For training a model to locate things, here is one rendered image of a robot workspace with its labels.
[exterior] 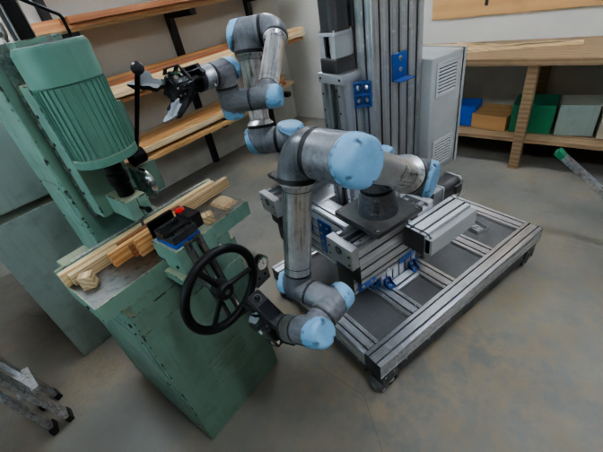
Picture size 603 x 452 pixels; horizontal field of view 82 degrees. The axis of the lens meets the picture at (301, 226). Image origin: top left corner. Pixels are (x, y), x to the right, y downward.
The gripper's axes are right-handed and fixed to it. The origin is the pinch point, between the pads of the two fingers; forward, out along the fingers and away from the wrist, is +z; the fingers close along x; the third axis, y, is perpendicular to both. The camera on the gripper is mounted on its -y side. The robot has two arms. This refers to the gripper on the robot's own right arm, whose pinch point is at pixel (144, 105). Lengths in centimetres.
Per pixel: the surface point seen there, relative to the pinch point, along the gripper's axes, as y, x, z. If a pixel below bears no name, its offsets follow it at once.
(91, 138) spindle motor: -3.8, 0.7, 16.2
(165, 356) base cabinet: -50, 54, 32
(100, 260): -34.2, 19.4, 29.1
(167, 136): -176, -93, -104
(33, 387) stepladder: -121, 22, 68
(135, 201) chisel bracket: -21.8, 13.7, 12.9
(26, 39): 1.9, -28.8, 12.9
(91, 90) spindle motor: 5.3, -5.4, 11.4
